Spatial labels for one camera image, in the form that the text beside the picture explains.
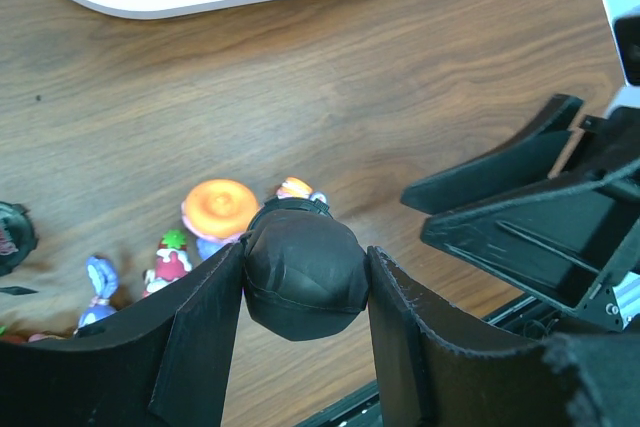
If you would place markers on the black helmet figurine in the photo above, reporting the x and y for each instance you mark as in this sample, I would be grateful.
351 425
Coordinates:
306 276

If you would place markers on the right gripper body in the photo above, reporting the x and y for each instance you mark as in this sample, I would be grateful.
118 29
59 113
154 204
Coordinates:
595 257

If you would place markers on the purple bear toy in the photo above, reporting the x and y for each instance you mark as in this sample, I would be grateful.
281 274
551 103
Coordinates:
295 187

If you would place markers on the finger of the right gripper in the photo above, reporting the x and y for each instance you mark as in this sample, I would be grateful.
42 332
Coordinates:
507 235
524 159

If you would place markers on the strawberry cake toy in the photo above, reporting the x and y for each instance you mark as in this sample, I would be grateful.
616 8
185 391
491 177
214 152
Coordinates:
172 262

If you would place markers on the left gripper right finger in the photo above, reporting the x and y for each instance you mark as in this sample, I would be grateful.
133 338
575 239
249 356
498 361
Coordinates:
437 365

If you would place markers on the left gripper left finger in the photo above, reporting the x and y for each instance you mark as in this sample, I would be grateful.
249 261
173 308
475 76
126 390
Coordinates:
163 361

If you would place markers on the pink bunny toy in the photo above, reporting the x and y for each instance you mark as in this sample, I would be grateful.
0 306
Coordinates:
105 281

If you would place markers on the pink donut toy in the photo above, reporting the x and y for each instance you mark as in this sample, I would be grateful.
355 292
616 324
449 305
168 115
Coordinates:
15 338

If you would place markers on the purple octopus orange hat toy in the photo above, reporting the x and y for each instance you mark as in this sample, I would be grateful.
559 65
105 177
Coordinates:
218 212

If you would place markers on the black-haired ninja figurine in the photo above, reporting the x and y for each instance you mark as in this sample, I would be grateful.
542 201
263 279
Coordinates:
18 236

